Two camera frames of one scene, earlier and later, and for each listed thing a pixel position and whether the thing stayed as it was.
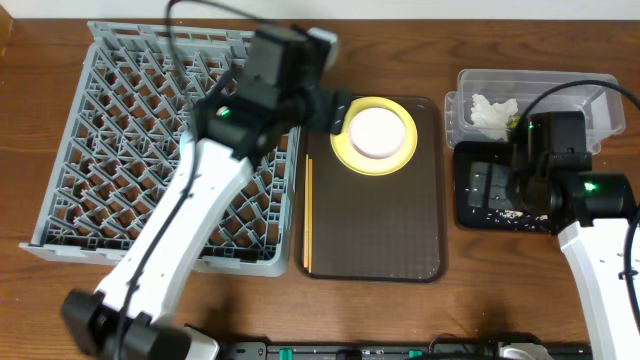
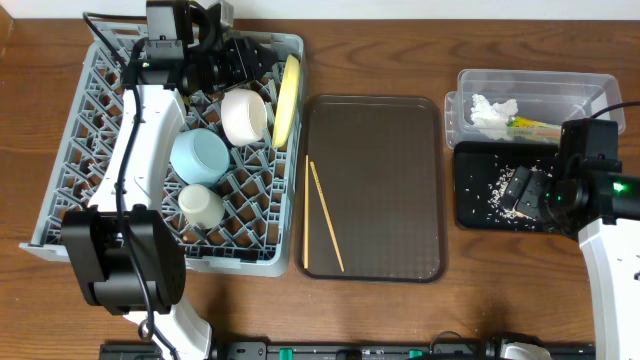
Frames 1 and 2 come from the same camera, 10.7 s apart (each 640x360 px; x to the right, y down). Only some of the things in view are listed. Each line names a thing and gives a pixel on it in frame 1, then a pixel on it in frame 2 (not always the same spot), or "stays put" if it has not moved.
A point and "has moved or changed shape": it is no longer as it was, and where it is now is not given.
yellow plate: [358, 163] has moved or changed shape
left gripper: [335, 113] to [245, 60]
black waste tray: [489, 219] stays put
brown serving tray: [385, 228] stays put
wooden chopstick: [310, 210] to [313, 166]
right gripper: [493, 185] to [542, 201]
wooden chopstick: [306, 212] stays put
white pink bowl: [377, 133] has moved or changed shape
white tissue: [492, 119] stays put
